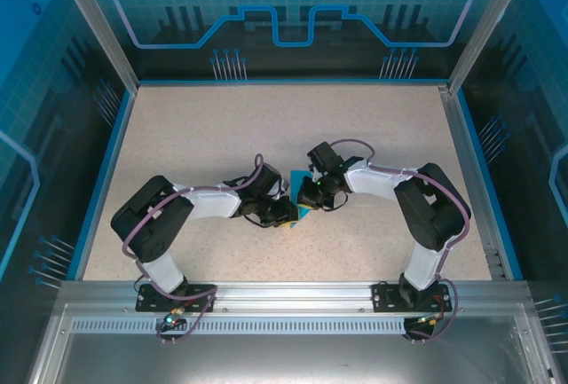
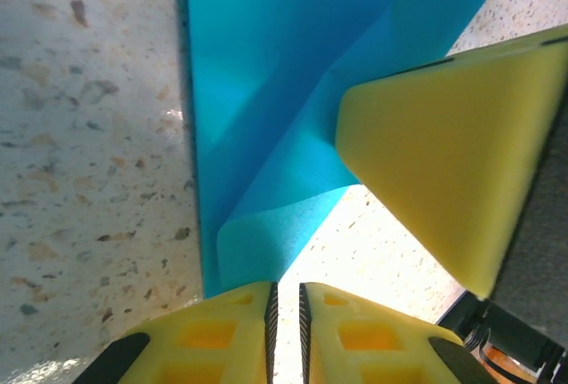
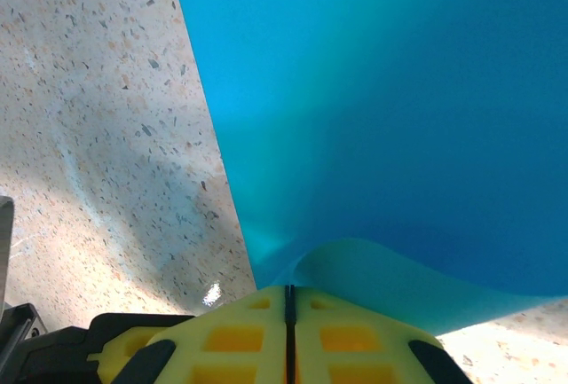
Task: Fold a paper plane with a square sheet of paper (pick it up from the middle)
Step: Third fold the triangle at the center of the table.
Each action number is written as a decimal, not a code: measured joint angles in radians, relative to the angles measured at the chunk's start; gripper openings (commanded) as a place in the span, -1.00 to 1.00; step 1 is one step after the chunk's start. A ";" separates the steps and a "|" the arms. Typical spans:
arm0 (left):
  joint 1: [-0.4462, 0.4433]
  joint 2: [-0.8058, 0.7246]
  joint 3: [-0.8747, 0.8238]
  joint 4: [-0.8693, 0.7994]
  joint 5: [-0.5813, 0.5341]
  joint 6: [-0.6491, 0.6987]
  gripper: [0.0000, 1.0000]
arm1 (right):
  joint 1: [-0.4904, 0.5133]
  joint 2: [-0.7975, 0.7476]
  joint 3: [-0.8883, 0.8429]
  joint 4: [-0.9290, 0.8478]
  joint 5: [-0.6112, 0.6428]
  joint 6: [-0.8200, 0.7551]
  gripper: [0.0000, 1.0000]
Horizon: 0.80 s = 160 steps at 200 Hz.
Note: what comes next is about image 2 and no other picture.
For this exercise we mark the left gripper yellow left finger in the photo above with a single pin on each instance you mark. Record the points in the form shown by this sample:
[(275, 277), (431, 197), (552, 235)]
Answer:
[(199, 344)]

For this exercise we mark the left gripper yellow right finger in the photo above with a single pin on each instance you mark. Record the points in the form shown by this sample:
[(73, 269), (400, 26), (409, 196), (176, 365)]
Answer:
[(377, 348)]

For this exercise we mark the blue paper sheet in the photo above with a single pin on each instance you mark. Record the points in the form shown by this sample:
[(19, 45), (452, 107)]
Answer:
[(266, 47)]

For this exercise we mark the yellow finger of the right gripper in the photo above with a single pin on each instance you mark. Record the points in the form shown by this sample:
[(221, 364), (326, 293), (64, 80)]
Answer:
[(444, 158), (523, 42)]

